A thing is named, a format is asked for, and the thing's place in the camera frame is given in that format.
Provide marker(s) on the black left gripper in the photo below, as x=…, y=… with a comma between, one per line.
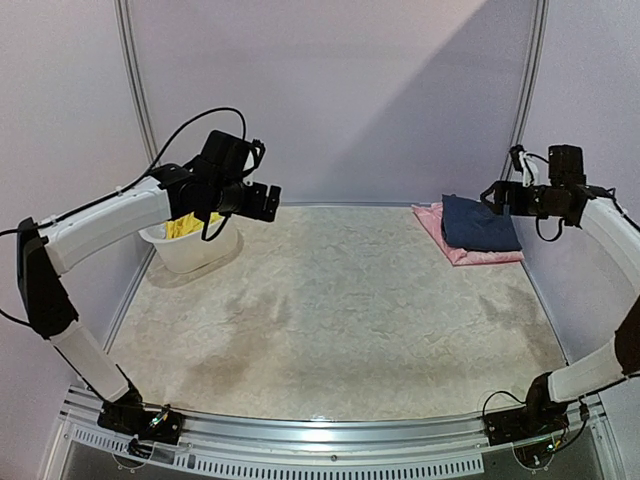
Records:
x=255, y=208

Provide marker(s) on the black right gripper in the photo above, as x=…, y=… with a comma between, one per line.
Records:
x=503, y=197

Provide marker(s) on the dark blue garment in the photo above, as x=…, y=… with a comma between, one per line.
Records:
x=470, y=225

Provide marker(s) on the pink patterned shorts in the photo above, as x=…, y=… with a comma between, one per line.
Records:
x=430, y=219

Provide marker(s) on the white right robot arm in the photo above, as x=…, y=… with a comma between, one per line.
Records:
x=556, y=186

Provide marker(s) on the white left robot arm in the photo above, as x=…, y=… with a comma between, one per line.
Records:
x=46, y=252

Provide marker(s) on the white plastic laundry basket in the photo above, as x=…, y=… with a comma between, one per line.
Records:
x=188, y=253

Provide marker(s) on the yellow garment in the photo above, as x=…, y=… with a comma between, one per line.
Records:
x=182, y=227

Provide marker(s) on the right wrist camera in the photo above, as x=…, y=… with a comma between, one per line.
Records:
x=524, y=166

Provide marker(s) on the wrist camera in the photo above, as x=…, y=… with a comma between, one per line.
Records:
x=524, y=166
x=228, y=158

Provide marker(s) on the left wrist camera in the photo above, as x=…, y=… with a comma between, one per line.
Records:
x=228, y=158

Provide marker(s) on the right aluminium frame post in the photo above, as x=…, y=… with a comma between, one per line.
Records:
x=530, y=70

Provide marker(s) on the aluminium frame post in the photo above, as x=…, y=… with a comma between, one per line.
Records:
x=530, y=70
x=124, y=19

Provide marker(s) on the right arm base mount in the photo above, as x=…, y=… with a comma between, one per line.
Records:
x=522, y=422

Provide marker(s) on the aluminium front rail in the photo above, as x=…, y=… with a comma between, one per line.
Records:
x=226, y=447

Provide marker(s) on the left aluminium frame post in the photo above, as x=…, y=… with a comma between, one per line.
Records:
x=124, y=19

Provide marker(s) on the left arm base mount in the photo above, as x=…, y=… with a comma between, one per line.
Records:
x=129, y=416

